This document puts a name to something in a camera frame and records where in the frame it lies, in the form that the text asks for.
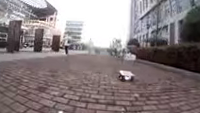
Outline bare small tree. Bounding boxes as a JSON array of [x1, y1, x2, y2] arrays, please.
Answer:
[[108, 37, 124, 59]]

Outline small white robot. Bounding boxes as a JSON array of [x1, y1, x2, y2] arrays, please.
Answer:
[[116, 70, 136, 84]]

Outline red brick path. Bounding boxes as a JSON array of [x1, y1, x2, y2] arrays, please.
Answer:
[[0, 48, 200, 113]]

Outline person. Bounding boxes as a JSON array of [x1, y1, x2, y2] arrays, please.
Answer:
[[62, 35, 72, 56]]

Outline white multi-storey building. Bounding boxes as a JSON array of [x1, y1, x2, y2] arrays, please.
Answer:
[[64, 19, 85, 46]]

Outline tall grey building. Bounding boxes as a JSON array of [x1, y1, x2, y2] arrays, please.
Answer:
[[128, 0, 200, 51]]

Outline dark trimmed hedge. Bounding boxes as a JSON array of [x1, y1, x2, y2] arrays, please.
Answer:
[[133, 36, 200, 75]]

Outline glass roofed building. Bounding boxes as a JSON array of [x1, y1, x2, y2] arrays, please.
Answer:
[[0, 0, 64, 53]]

